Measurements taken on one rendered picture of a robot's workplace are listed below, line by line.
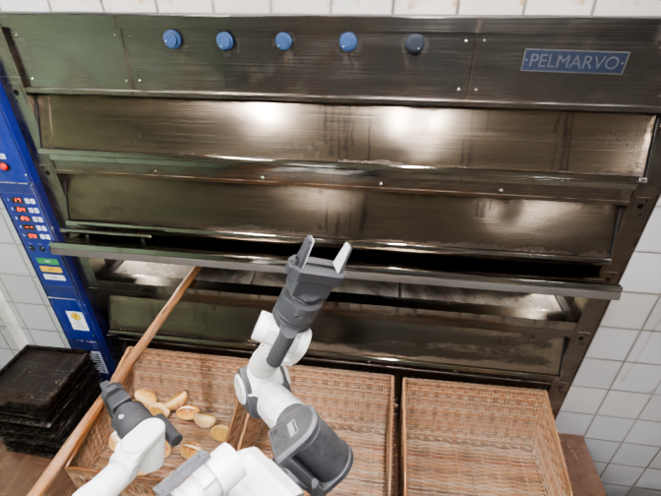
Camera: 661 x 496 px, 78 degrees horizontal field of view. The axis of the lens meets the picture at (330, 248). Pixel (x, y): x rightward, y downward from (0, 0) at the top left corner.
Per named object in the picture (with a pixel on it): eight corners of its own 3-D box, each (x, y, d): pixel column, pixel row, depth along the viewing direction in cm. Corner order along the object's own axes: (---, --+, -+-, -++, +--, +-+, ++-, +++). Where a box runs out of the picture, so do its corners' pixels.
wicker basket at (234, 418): (143, 386, 193) (127, 343, 178) (259, 400, 186) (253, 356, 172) (75, 492, 152) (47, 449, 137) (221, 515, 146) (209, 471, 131)
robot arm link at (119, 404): (89, 396, 107) (108, 422, 101) (125, 374, 113) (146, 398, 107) (102, 425, 114) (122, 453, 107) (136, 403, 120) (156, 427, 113)
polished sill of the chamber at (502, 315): (108, 279, 170) (105, 272, 168) (568, 320, 149) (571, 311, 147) (99, 288, 165) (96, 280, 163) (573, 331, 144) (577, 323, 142)
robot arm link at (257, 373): (284, 332, 102) (268, 357, 117) (245, 342, 97) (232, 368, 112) (300, 372, 97) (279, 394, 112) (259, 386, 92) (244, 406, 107)
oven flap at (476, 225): (74, 223, 148) (70, 167, 144) (603, 261, 128) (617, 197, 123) (65, 225, 144) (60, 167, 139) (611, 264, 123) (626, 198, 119)
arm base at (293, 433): (332, 434, 96) (363, 455, 87) (296, 484, 91) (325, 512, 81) (295, 395, 90) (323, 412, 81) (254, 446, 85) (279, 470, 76)
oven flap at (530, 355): (114, 330, 175) (112, 285, 171) (555, 375, 155) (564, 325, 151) (108, 334, 171) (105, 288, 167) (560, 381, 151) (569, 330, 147)
